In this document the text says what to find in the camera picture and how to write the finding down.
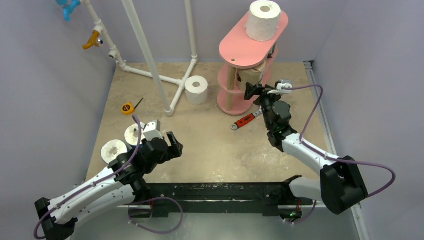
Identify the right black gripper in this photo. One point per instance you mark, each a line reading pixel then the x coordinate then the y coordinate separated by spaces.
pixel 260 93

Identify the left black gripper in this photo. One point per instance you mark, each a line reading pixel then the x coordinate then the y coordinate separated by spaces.
pixel 174 150

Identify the brown paper roll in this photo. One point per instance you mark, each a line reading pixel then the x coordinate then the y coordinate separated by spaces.
pixel 252 75

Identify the green paper roll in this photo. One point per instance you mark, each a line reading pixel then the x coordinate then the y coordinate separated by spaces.
pixel 271 52

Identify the white paper towel roll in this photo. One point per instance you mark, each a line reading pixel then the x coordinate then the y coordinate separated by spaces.
pixel 262 21

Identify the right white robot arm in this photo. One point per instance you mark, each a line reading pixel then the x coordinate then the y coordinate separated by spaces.
pixel 341 185

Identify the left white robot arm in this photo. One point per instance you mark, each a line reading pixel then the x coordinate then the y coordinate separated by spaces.
pixel 120 183

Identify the pink three-tier shelf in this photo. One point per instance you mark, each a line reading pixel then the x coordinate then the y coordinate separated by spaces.
pixel 238 51

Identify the yellow tape measure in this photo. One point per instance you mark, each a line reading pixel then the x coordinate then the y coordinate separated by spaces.
pixel 128 108

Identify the orange pipe valve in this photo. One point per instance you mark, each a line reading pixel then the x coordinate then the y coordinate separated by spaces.
pixel 94 41

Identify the blue pipe valve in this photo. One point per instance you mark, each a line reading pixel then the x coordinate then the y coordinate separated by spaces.
pixel 68 6

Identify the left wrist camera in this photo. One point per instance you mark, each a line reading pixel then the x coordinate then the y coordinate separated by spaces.
pixel 151 130

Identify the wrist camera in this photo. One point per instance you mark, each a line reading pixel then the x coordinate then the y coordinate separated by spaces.
pixel 282 87
pixel 151 130

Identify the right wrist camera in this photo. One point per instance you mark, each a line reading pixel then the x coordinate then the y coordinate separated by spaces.
pixel 282 87

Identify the red handled adjustable wrench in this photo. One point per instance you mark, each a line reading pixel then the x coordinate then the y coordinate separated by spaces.
pixel 246 119

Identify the white pvc pipe frame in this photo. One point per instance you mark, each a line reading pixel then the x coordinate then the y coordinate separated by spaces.
pixel 169 106

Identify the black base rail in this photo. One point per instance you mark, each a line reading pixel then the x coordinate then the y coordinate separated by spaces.
pixel 269 199

